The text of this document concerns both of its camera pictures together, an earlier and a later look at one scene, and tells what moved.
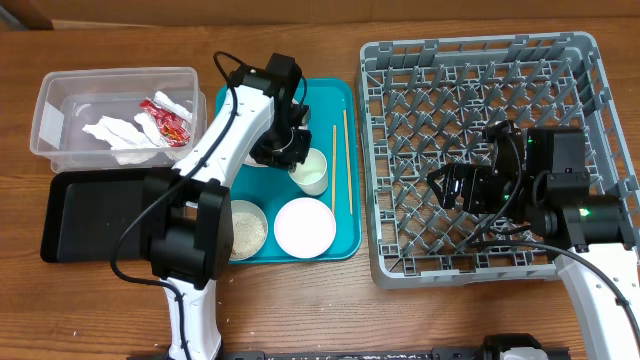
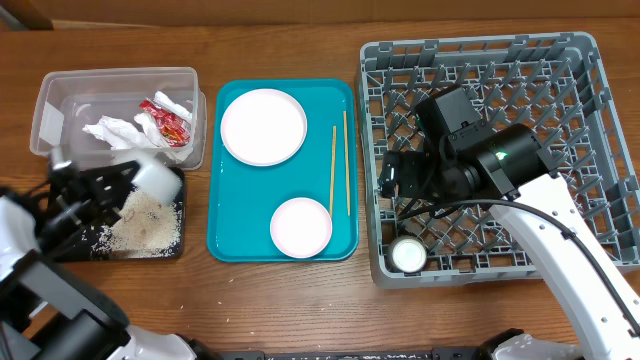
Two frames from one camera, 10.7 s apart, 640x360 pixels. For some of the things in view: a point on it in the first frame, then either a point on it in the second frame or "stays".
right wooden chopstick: x=348 y=163 stays
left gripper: x=289 y=157 -> x=76 y=195
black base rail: x=451 y=354 stays
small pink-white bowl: x=305 y=227 stays
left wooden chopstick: x=334 y=165 stays
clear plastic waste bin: x=103 y=119 stays
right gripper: x=472 y=175 -> x=409 y=186
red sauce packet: x=174 y=129 stays
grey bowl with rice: x=250 y=230 -> x=157 y=177
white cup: x=312 y=175 -> x=407 y=254
